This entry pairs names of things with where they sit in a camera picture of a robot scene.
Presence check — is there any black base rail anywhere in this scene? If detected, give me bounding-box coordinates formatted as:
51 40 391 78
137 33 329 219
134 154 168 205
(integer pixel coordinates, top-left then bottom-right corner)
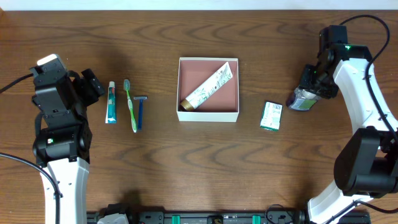
86 203 371 224

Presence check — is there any green white soap box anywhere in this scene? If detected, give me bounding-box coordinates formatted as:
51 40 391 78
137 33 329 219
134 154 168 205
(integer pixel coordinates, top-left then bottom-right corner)
260 101 282 131

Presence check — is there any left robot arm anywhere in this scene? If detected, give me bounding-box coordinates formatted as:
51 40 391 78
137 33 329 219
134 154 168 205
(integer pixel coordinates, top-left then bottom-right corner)
30 54 104 223

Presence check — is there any blue disposable razor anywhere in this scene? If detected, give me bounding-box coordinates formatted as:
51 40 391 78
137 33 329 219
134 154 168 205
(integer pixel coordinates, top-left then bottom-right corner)
134 96 147 130

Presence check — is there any green toothbrush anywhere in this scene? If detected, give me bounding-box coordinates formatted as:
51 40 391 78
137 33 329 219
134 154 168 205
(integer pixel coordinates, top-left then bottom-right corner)
123 79 137 133

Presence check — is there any white floral cream tube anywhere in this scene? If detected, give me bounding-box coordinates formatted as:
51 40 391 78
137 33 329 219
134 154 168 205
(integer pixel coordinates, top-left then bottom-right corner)
180 62 233 111

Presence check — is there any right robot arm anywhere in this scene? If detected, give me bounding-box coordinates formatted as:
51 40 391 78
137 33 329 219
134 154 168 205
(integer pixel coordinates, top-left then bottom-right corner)
306 25 397 223

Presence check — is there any small teal toothpaste tube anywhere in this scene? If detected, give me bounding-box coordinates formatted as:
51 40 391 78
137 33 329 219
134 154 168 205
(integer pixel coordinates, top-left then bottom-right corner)
105 82 117 124

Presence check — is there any clear sanitizer pump bottle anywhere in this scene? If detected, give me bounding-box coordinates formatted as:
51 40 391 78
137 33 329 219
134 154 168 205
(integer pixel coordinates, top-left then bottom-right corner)
285 87 321 111

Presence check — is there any white box pink interior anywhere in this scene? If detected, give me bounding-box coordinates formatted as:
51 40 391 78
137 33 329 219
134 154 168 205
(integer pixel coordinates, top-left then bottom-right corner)
176 57 239 122

